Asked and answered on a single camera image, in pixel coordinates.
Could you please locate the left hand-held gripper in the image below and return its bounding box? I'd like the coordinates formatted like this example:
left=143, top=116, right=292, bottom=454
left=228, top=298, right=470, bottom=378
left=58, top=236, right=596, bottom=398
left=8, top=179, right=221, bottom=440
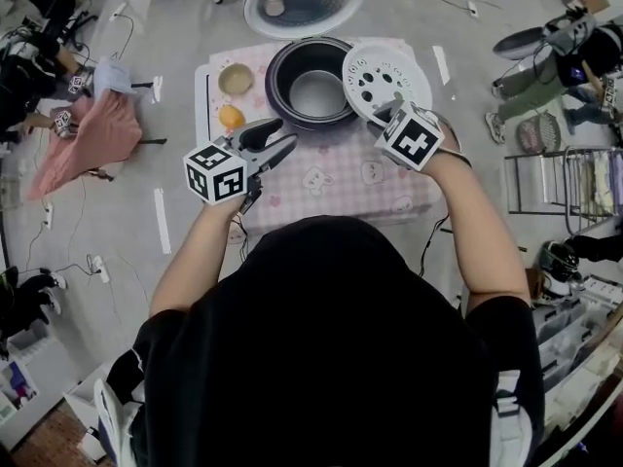
left=183, top=117, right=299, bottom=215

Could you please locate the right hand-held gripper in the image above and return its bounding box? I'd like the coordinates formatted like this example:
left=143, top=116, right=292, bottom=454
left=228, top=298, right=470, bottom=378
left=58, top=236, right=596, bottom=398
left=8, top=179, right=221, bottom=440
left=369, top=91, right=462, bottom=173

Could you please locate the white perforated steam plate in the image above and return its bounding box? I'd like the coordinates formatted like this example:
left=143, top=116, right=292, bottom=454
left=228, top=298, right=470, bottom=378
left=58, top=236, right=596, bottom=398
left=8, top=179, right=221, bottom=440
left=341, top=40, right=434, bottom=128

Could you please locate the black pot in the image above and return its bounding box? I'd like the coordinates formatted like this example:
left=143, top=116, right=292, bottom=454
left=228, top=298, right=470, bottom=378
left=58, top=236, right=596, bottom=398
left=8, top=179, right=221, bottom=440
left=270, top=40, right=356, bottom=126

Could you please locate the person's right forearm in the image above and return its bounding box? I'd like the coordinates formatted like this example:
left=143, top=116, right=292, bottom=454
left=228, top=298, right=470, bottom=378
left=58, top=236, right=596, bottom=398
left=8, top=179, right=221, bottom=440
left=421, top=149, right=531, bottom=305

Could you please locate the person's left forearm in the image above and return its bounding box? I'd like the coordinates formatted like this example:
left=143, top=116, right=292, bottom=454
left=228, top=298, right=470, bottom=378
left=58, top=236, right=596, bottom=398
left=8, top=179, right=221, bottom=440
left=149, top=197, right=250, bottom=316

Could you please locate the orange fruit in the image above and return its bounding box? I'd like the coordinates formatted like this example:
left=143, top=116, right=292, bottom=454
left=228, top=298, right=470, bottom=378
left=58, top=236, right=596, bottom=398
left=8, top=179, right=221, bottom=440
left=217, top=104, right=246, bottom=130

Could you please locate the beige bowl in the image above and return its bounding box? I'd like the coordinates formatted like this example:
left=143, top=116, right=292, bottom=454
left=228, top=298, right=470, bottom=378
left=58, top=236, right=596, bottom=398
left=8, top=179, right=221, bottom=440
left=217, top=62, right=256, bottom=97

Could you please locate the pink checkered tablecloth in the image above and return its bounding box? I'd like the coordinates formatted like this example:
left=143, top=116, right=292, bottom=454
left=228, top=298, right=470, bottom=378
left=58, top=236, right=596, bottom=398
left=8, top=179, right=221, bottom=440
left=208, top=36, right=442, bottom=235

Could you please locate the black folding rack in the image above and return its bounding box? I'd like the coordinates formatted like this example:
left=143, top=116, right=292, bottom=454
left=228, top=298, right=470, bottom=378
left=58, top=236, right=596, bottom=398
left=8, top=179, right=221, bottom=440
left=82, top=79, right=169, bottom=184

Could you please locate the grey frying pan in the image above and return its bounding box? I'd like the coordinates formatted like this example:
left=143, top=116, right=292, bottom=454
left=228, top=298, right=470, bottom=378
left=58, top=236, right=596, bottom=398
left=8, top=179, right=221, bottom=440
left=493, top=25, right=546, bottom=61

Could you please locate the light blue cloth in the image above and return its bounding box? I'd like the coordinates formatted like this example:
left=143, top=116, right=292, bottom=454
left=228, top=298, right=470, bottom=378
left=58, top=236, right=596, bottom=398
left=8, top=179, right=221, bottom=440
left=92, top=55, right=132, bottom=97

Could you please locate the pink cloth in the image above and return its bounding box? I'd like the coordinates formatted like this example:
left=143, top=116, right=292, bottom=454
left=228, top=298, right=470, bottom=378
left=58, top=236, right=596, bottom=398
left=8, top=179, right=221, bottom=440
left=26, top=92, right=144, bottom=201

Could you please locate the metal clothes rack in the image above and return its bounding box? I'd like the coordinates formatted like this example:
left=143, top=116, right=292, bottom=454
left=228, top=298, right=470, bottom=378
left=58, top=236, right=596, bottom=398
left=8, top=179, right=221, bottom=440
left=504, top=146, right=623, bottom=236

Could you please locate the person's black shirt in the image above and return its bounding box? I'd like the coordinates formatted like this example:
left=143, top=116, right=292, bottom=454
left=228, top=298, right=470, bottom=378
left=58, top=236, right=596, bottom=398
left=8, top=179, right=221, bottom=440
left=106, top=215, right=546, bottom=467

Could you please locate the black white helmet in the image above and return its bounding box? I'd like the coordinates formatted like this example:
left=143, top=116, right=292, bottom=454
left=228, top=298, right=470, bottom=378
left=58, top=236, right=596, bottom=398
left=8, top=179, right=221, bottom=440
left=540, top=240, right=583, bottom=301

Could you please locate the white storage shelf unit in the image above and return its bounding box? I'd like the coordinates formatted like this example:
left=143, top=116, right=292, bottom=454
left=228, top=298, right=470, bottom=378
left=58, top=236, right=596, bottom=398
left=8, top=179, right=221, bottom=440
left=532, top=272, right=623, bottom=456

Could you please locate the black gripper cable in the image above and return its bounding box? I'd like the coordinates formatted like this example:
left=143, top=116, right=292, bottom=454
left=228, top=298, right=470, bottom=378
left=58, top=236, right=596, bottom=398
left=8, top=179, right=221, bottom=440
left=417, top=214, right=452, bottom=277
left=232, top=211, right=252, bottom=262

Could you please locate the wire waste basket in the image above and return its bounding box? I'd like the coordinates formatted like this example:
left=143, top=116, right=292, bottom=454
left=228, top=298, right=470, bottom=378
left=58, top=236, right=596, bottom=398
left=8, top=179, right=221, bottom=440
left=515, top=110, right=563, bottom=155

